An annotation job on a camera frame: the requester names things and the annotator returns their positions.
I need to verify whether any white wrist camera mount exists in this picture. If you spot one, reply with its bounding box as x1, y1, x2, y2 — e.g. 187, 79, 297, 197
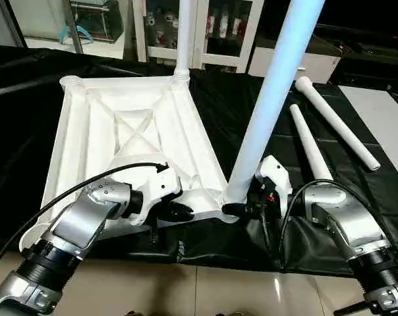
257, 155, 294, 219
127, 165, 184, 226

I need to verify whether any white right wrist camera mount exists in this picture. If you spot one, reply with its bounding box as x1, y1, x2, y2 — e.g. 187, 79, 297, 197
257, 155, 294, 219

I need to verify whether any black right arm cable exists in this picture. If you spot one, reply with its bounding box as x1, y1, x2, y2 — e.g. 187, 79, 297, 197
260, 179, 358, 267

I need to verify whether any grey metal storage rack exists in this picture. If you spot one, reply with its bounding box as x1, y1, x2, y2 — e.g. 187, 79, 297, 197
71, 0, 125, 44

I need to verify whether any black plastic mat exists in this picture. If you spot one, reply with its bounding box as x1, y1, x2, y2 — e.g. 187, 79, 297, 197
0, 45, 398, 277

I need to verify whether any white plastic table leg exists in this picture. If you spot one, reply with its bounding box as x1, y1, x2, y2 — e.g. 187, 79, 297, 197
289, 103, 334, 182
295, 76, 382, 172
224, 0, 326, 206
173, 0, 194, 84

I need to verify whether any white side board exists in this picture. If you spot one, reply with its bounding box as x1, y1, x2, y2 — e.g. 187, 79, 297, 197
341, 86, 398, 189

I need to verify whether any white glass door cabinet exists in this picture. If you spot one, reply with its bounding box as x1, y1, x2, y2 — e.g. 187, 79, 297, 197
133, 0, 266, 72

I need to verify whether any black metal table leg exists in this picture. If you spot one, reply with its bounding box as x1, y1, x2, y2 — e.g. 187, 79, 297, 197
334, 298, 385, 316

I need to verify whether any white plastic table top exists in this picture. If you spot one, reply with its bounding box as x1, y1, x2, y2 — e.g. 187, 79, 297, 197
18, 74, 240, 252

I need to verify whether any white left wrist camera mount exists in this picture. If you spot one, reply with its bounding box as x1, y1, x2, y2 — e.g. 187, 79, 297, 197
127, 165, 184, 226

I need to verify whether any teal small stool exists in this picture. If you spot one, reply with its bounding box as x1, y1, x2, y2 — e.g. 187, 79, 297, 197
59, 26, 94, 47

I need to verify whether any white drawer unit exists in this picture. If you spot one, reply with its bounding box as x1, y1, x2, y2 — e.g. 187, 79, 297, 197
248, 46, 342, 84

